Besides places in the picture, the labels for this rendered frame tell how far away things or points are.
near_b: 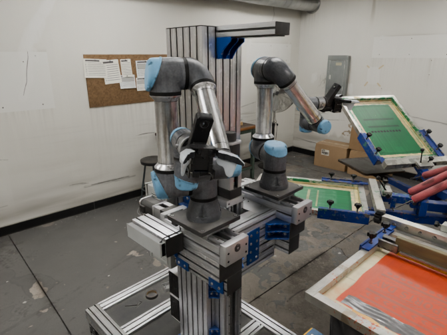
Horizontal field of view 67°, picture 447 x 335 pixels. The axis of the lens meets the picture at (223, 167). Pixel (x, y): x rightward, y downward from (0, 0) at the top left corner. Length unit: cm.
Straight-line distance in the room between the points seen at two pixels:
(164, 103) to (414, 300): 127
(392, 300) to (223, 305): 83
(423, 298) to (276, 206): 73
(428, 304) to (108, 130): 389
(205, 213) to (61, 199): 335
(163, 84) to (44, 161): 330
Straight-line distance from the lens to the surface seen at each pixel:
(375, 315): 154
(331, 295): 159
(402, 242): 191
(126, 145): 475
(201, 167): 88
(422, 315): 163
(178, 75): 125
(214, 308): 203
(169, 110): 127
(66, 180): 455
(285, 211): 173
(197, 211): 140
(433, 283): 183
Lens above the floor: 191
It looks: 18 degrees down
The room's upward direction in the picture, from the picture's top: straight up
